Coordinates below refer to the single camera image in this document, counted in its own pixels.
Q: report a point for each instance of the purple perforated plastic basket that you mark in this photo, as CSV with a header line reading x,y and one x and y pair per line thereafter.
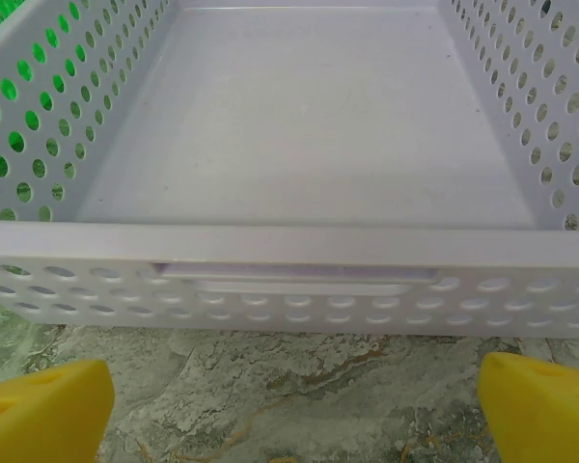
x,y
289,144

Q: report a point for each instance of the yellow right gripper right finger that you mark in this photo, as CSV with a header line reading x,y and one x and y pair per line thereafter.
x,y
545,419

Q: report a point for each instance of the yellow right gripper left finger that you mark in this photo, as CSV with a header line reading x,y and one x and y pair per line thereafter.
x,y
38,415

